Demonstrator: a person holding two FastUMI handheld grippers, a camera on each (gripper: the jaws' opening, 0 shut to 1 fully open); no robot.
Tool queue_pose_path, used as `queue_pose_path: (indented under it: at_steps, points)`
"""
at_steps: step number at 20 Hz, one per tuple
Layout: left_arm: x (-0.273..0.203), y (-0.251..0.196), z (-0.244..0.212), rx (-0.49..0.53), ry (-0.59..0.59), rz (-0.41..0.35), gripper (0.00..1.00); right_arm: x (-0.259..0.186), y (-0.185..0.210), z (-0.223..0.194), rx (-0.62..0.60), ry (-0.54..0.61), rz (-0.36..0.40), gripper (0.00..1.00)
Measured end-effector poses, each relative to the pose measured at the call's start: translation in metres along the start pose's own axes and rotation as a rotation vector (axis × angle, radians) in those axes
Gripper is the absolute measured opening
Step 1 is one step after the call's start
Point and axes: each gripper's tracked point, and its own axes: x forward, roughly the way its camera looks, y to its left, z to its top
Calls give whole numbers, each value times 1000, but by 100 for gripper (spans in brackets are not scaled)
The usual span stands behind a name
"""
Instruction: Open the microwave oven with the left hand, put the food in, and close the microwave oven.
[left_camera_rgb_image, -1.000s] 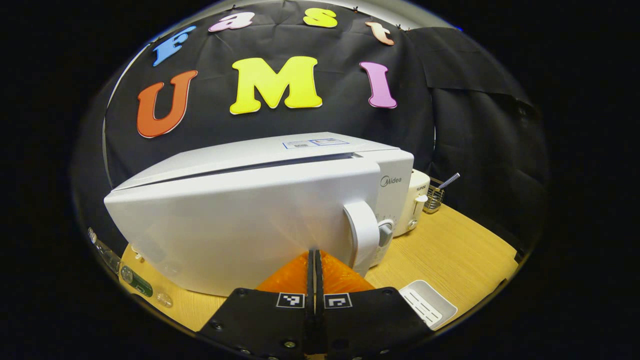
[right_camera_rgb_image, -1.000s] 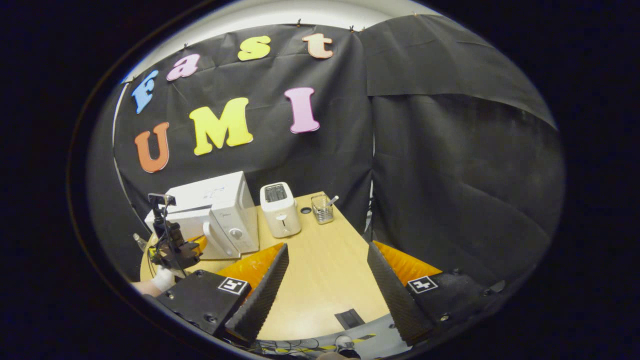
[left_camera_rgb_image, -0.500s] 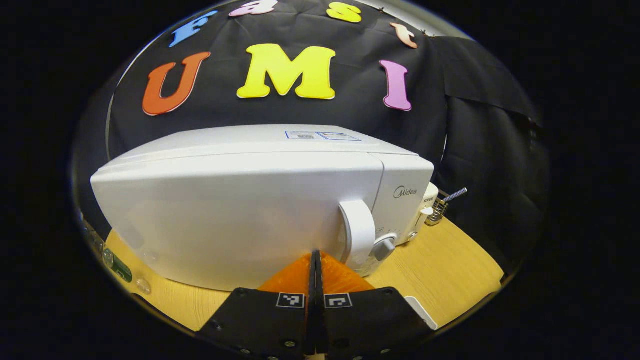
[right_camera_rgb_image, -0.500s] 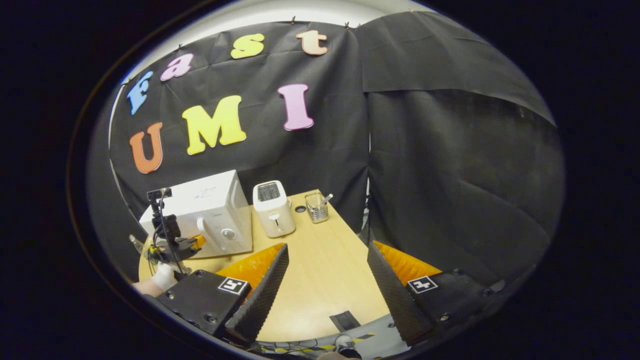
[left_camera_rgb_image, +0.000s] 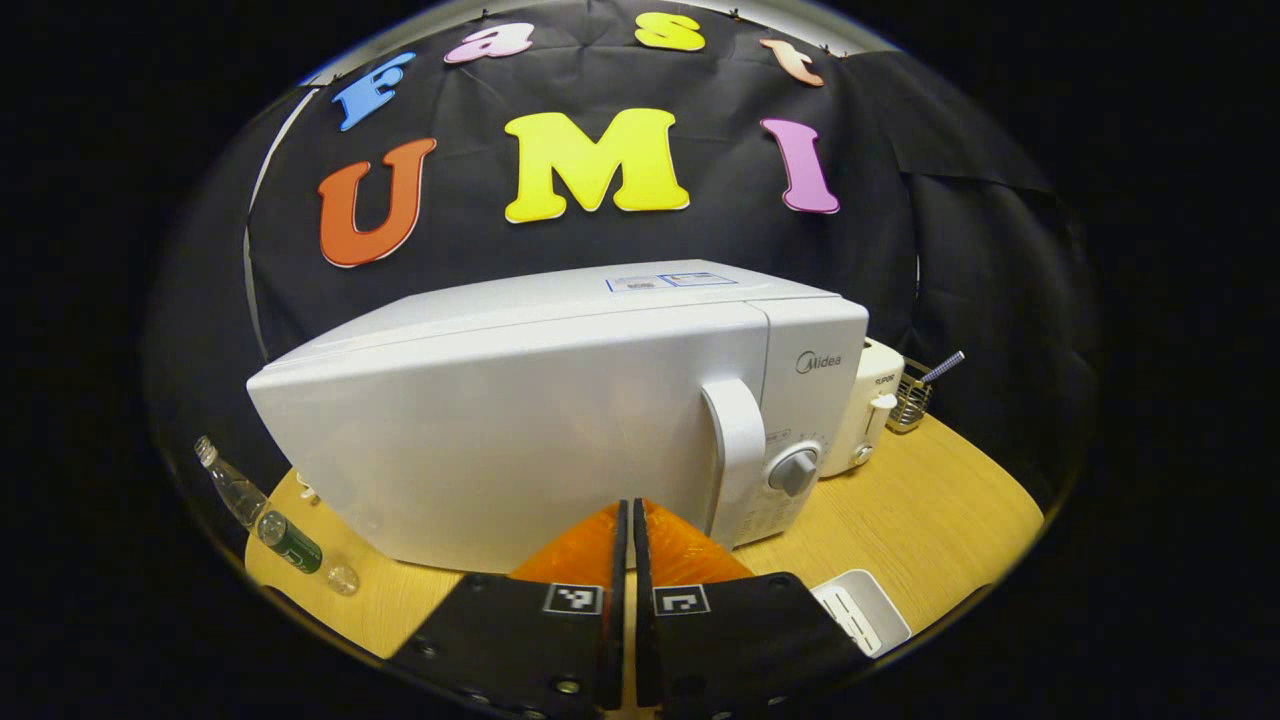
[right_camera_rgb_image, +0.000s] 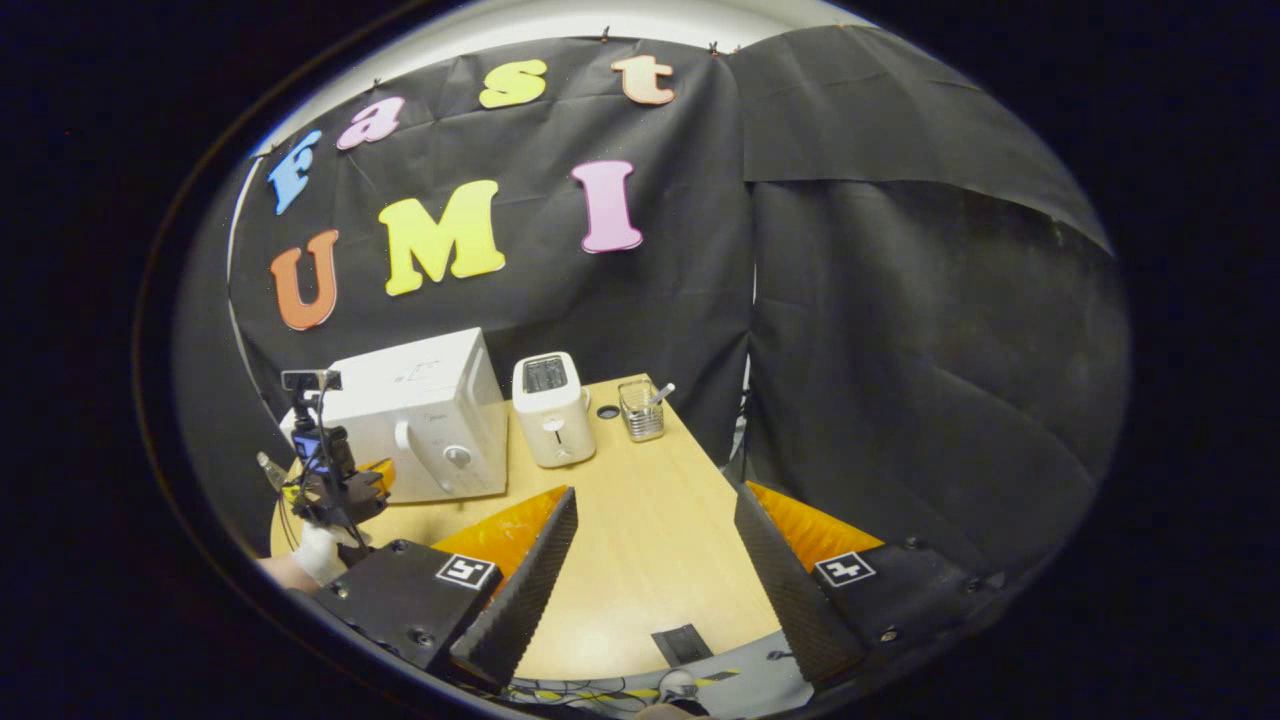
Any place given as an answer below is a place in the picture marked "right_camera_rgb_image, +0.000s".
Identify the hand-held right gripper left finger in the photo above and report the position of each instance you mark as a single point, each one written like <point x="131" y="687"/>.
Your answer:
<point x="520" y="590"/>

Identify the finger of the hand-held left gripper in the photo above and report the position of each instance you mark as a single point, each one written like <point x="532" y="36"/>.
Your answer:
<point x="382" y="470"/>

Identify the metal utensil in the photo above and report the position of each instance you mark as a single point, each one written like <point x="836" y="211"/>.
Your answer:
<point x="663" y="393"/>

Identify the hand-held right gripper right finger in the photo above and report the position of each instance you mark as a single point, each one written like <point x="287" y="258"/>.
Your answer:
<point x="790" y="590"/>

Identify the white toaster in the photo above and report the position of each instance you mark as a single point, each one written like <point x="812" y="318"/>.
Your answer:
<point x="553" y="410"/>

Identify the black table socket box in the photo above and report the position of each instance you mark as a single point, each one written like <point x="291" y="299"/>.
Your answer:
<point x="682" y="643"/>

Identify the white microwave oven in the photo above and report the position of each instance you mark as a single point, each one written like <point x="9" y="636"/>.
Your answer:
<point x="430" y="420"/>

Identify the black backdrop cloth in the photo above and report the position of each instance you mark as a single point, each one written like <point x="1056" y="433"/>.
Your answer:
<point x="900" y="350"/>

